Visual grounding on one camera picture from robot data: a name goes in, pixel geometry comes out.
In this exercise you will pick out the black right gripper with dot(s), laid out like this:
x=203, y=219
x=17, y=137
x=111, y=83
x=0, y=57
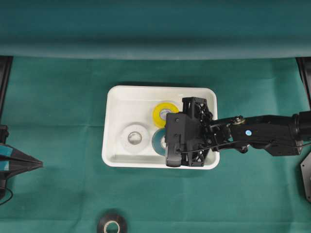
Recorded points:
x=197, y=108

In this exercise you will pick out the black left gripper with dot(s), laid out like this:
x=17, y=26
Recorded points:
x=8, y=153

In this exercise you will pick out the yellow tape roll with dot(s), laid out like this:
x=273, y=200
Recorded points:
x=160, y=112

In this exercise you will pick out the teal tape roll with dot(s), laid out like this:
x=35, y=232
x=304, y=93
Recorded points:
x=158, y=141

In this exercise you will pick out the white tape roll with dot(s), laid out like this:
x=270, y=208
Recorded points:
x=135, y=138

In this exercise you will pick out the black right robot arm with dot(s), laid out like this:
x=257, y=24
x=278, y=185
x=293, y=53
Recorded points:
x=278, y=135

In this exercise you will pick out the white plastic tray case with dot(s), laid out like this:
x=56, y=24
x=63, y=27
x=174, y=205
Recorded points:
x=134, y=104

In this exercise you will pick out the black tape roll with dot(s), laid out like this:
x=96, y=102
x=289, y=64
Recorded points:
x=112, y=221

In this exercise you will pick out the green table cloth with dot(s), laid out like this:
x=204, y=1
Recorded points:
x=67, y=55

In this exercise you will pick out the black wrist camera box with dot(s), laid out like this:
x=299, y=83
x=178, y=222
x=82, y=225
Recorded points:
x=182, y=140

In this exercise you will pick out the black left side rail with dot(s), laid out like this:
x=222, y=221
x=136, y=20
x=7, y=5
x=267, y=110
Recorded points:
x=5, y=68

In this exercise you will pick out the black rail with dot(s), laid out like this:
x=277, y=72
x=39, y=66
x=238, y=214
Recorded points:
x=304, y=67
x=5, y=68

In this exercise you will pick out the black right side rail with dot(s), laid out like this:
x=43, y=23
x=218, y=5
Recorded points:
x=304, y=67

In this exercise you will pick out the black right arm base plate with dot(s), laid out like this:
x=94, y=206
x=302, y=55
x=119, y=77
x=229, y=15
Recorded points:
x=306, y=176

